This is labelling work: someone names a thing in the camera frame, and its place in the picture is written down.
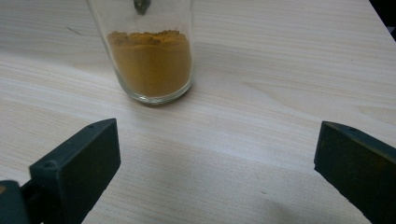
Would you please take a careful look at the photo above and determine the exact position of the glass jar of orange powder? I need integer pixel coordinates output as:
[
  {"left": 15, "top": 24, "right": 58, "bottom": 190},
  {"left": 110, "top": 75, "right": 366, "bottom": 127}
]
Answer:
[{"left": 85, "top": 0, "right": 195, "bottom": 105}]

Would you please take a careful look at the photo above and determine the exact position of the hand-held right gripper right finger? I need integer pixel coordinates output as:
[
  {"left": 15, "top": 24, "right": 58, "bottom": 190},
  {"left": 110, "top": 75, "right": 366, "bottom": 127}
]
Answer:
[{"left": 313, "top": 120, "right": 396, "bottom": 224}]

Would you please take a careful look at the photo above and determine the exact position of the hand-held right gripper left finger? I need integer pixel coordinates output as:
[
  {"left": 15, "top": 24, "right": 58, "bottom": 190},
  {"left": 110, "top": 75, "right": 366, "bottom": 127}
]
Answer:
[{"left": 21, "top": 118, "right": 121, "bottom": 224}]

